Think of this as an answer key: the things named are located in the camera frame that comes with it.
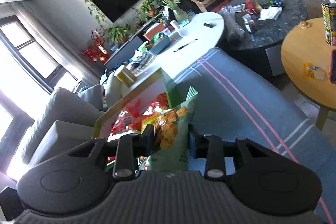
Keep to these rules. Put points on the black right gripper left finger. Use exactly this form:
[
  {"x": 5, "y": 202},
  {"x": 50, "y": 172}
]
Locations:
[{"x": 127, "y": 149}]

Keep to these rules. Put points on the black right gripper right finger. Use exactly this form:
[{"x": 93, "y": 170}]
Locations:
[{"x": 213, "y": 149}]

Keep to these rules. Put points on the green chip snack bag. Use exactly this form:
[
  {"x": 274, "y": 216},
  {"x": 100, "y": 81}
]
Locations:
[{"x": 171, "y": 144}]

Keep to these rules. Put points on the red round-label snack bag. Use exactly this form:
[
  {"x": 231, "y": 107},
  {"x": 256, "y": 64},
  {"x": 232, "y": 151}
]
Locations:
[{"x": 130, "y": 118}]

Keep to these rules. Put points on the yellow red barcode snack bag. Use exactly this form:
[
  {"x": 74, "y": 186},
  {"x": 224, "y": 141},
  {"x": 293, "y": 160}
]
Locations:
[{"x": 160, "y": 124}]

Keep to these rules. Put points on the green open cardboard box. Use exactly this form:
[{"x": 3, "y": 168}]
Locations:
[{"x": 156, "y": 101}]

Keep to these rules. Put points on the grey sofa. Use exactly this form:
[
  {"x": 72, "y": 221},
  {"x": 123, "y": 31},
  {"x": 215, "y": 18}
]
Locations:
[{"x": 63, "y": 106}]

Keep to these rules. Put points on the yellow cylindrical canister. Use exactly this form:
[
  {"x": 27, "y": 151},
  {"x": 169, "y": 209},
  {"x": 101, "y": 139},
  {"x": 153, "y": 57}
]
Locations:
[{"x": 125, "y": 76}]

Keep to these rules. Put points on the red berry decoration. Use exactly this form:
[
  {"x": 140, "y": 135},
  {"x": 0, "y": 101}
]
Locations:
[{"x": 95, "y": 49}]

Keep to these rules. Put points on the blue plastic tray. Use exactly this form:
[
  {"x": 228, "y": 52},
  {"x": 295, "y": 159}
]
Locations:
[{"x": 160, "y": 46}]

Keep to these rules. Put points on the white oval coffee table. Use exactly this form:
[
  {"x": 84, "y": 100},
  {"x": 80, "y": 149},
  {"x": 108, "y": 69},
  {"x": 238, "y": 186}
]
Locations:
[{"x": 187, "y": 44}]

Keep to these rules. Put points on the black remote control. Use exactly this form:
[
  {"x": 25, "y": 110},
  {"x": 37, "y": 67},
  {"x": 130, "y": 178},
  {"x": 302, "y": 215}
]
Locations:
[{"x": 208, "y": 25}]

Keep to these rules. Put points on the small yellow packet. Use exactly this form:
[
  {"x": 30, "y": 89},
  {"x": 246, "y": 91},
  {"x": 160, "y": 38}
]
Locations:
[{"x": 312, "y": 72}]

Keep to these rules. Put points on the round wooden side table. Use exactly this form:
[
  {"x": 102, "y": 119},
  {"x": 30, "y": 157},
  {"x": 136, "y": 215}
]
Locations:
[{"x": 306, "y": 58}]

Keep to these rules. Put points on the spider plant in glass vase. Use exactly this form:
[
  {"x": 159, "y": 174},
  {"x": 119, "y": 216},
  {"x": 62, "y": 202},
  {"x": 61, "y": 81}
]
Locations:
[{"x": 179, "y": 14}]

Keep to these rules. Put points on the dark round marble table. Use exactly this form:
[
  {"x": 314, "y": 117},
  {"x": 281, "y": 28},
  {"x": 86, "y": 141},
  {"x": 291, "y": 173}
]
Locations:
[{"x": 260, "y": 51}]

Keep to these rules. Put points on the smartphone in red case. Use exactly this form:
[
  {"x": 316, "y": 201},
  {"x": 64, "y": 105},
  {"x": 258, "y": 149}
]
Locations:
[{"x": 332, "y": 76}]

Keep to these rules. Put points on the black yellow drink can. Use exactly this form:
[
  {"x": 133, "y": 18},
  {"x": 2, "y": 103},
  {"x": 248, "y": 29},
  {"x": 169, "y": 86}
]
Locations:
[{"x": 329, "y": 14}]

